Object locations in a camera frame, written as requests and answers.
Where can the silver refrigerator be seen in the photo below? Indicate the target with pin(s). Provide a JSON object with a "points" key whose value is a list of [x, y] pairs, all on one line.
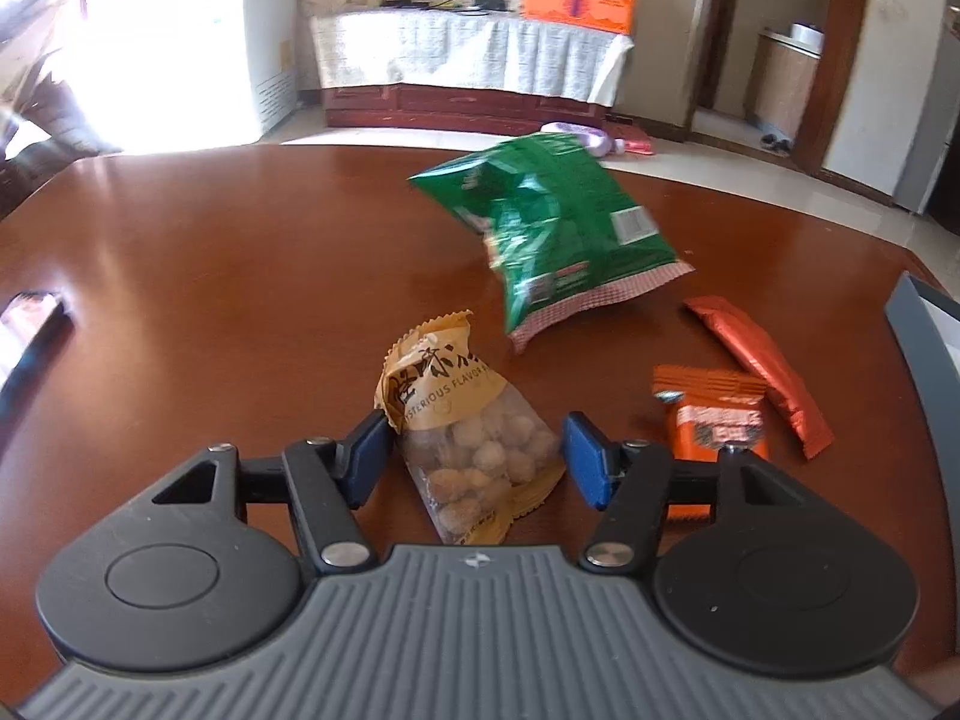
{"points": [[926, 157]]}

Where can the purple plastic item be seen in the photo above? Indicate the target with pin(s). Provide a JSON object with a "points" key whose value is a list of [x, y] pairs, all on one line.
{"points": [[600, 139]]}

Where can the black set-top box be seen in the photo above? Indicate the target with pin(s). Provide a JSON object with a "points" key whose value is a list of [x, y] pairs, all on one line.
{"points": [[489, 3]]}

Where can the white lace cloth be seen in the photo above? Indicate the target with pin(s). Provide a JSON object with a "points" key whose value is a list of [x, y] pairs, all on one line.
{"points": [[450, 52]]}

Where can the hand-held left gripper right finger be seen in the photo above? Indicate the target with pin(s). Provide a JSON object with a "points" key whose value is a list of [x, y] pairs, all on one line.
{"points": [[585, 457]]}

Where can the red plastic item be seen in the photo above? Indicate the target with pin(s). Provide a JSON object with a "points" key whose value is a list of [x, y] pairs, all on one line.
{"points": [[636, 142]]}

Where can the brown kitchen cabinet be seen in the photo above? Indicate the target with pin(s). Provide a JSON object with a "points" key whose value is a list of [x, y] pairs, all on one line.
{"points": [[784, 82]]}

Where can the grey storage box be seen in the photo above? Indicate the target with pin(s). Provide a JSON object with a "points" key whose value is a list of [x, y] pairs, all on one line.
{"points": [[926, 315]]}

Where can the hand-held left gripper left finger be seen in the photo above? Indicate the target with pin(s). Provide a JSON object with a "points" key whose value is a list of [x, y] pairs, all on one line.
{"points": [[367, 457]]}

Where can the pair of dark shoes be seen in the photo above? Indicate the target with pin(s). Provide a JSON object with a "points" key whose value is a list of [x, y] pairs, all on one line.
{"points": [[776, 142]]}

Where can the white pot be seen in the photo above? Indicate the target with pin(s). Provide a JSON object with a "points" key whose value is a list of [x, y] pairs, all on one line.
{"points": [[808, 36]]}

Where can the yellow clear nut packet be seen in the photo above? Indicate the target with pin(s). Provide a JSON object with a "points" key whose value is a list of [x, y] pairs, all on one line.
{"points": [[472, 435]]}

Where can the white chest freezer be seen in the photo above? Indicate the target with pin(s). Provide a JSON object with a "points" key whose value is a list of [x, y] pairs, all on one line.
{"points": [[225, 30]]}

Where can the wooden television cabinet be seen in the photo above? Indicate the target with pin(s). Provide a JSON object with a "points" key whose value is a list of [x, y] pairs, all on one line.
{"points": [[450, 109]]}

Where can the wooden door frame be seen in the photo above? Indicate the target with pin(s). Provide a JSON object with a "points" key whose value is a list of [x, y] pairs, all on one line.
{"points": [[836, 52]]}

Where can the orange-brown snack bar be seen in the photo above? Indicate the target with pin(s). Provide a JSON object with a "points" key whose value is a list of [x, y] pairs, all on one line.
{"points": [[757, 360]]}

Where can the green snack bag checkered edge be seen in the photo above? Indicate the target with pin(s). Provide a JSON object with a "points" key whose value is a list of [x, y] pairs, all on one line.
{"points": [[555, 217]]}

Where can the small orange snack packet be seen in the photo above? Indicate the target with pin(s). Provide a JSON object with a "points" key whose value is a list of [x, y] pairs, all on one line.
{"points": [[705, 409]]}

